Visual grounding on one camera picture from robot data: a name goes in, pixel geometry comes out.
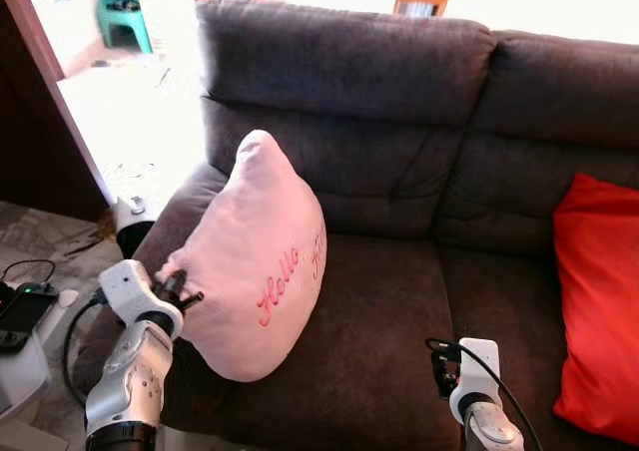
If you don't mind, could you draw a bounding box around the pink pillow with Hello embroidery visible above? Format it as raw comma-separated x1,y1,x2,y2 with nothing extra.
165,130,328,383

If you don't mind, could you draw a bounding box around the white and black floor appliance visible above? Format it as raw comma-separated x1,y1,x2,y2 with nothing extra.
113,194,156,260

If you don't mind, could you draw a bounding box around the red pillow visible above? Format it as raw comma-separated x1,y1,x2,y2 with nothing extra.
551,174,639,447

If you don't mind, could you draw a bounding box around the dark brown fabric sofa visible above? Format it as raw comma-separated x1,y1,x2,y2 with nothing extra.
75,0,639,451

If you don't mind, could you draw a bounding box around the black device with indicator lights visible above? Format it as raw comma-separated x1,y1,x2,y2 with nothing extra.
0,281,59,354

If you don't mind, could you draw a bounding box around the white box with buttons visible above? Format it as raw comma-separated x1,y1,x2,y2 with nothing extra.
0,289,81,422

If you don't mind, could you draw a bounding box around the teal plastic stool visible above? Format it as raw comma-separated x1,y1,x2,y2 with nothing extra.
98,0,156,55

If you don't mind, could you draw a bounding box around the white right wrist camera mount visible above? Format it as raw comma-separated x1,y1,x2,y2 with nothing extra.
449,338,500,422

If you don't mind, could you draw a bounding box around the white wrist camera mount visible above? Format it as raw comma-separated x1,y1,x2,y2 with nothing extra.
98,259,184,332
449,338,500,422

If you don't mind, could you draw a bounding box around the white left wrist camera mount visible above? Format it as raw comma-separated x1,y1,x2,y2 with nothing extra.
98,259,184,332

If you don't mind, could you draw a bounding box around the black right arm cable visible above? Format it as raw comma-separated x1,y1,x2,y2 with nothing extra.
427,338,545,451

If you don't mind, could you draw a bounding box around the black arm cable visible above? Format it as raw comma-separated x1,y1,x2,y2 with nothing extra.
62,291,111,412
427,338,545,451

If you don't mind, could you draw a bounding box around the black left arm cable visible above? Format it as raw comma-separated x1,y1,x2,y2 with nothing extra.
62,291,111,412

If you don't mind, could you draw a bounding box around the thin black floor cable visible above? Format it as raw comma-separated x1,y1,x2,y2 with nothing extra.
0,259,58,287

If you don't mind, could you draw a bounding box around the dark brown wooden door frame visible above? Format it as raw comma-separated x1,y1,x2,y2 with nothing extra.
0,0,113,223

